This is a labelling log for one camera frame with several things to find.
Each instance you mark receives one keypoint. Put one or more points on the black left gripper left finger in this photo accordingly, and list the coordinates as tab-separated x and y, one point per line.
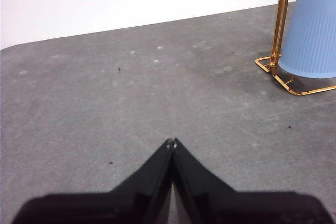
118	205

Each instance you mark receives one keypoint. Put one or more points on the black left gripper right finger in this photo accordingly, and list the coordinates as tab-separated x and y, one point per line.
231	205

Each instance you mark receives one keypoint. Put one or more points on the blue ribbed plastic cup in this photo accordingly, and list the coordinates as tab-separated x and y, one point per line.
312	32

